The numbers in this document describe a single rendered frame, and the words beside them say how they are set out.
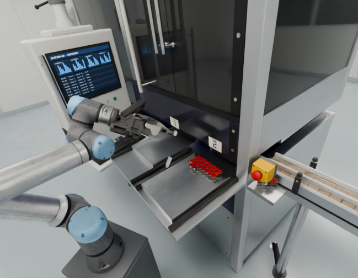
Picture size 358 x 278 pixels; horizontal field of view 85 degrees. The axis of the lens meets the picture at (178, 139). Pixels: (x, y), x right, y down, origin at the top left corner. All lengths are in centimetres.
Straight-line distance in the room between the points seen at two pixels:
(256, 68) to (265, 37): 9
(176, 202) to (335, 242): 143
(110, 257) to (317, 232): 162
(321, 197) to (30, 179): 96
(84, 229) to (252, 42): 81
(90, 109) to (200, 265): 137
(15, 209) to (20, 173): 20
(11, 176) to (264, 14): 77
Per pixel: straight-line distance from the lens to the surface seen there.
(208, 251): 177
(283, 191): 99
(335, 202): 95
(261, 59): 71
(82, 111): 76
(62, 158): 63
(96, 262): 90
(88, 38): 144
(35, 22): 595
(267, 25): 70
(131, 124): 73
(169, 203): 91
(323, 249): 198
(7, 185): 61
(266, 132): 90
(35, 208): 82
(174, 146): 123
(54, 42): 137
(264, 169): 85
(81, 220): 81
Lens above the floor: 158
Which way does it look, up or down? 33 degrees down
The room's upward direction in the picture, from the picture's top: 8 degrees counter-clockwise
